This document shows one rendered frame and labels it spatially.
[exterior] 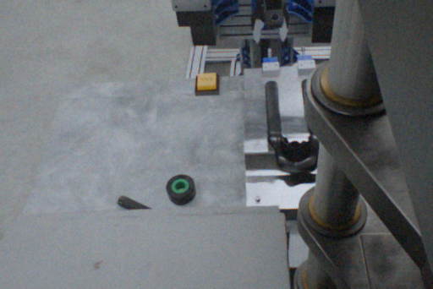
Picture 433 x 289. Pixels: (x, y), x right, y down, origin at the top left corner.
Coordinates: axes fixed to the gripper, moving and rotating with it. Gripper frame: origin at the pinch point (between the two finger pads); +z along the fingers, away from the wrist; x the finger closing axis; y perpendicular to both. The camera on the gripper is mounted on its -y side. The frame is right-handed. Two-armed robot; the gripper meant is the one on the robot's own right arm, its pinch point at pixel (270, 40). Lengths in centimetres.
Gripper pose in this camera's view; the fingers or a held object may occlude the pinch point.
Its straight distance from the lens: 144.5
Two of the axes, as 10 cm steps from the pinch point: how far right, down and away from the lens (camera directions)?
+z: 0.9, 6.3, 7.7
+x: -10.0, 0.4, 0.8
